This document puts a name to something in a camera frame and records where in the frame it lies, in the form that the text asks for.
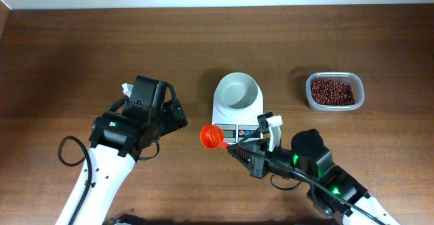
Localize orange measuring scoop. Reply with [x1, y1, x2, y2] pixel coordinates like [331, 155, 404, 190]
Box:
[199, 125, 229, 149]

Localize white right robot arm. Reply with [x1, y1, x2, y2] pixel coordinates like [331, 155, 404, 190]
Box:
[227, 129, 399, 225]

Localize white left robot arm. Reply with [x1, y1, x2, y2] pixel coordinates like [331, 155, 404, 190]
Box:
[56, 98, 188, 224]

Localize white digital kitchen scale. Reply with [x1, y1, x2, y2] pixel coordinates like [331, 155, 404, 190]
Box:
[212, 86, 264, 145]

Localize white round bowl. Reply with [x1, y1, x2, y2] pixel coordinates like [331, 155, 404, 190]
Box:
[214, 73, 259, 110]

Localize red adzuki beans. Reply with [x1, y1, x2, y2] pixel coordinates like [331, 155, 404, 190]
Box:
[310, 78, 355, 106]

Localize clear plastic container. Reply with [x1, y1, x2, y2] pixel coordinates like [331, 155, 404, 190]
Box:
[305, 72, 365, 111]

